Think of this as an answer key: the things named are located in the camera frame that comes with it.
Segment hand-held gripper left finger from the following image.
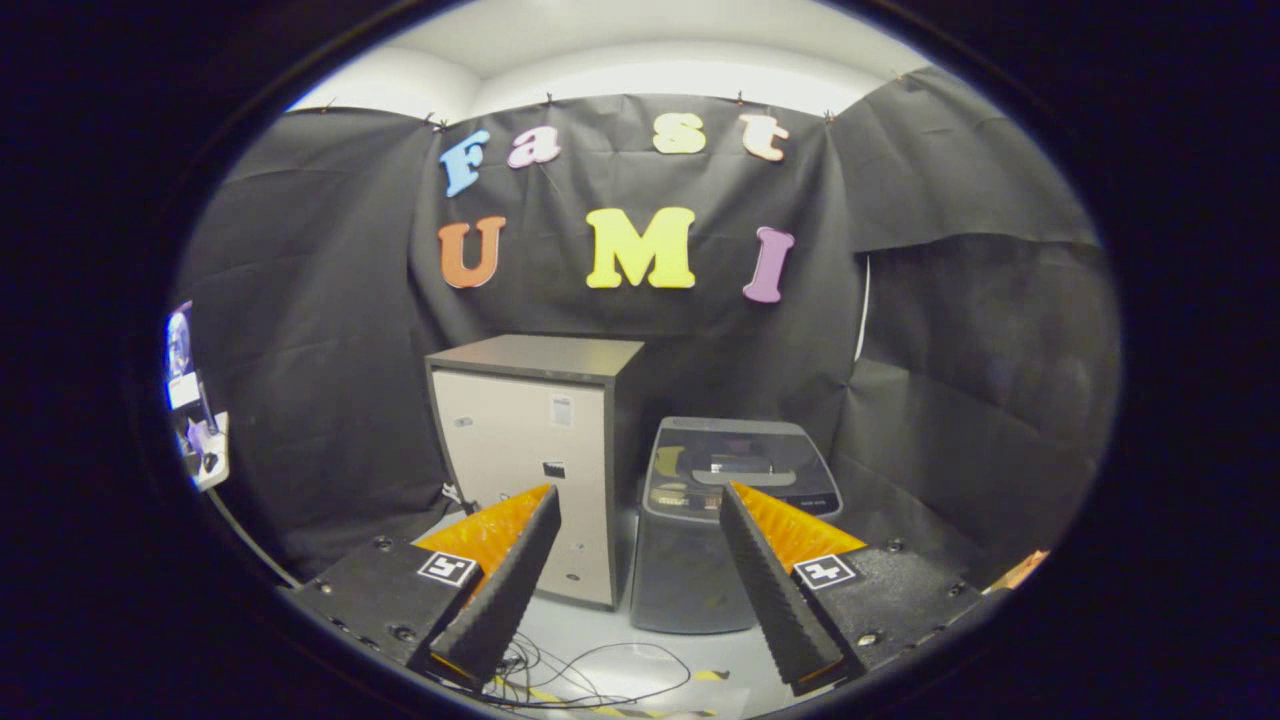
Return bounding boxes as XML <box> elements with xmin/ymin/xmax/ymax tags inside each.
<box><xmin>283</xmin><ymin>484</ymin><xmax>563</xmax><ymax>691</ymax></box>

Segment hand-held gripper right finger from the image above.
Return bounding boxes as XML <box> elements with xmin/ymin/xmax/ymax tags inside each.
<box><xmin>720</xmin><ymin>480</ymin><xmax>986</xmax><ymax>698</ymax></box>

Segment grey washing machine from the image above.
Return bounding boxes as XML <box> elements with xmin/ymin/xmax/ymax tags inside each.
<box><xmin>630</xmin><ymin>417</ymin><xmax>844</xmax><ymax>636</ymax></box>

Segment grey cabinet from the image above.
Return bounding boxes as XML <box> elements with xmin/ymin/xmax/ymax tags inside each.
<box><xmin>425</xmin><ymin>335</ymin><xmax>646</xmax><ymax>611</ymax></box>

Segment orange cloth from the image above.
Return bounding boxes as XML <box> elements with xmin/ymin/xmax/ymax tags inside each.
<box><xmin>985</xmin><ymin>548</ymin><xmax>1051</xmax><ymax>593</ymax></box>

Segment black backdrop cloth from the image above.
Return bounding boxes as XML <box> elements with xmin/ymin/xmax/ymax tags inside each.
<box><xmin>170</xmin><ymin>68</ymin><xmax>1119</xmax><ymax>586</ymax></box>

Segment white cluttered shelf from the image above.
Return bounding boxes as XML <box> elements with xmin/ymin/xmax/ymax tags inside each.
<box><xmin>170</xmin><ymin>375</ymin><xmax>231</xmax><ymax>493</ymax></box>

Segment bright computer screen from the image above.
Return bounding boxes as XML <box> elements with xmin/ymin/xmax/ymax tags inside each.
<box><xmin>165</xmin><ymin>300</ymin><xmax>196</xmax><ymax>383</ymax></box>

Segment black floor cables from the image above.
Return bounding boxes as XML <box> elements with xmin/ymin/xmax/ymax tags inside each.
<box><xmin>440</xmin><ymin>632</ymin><xmax>693</xmax><ymax>713</ymax></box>

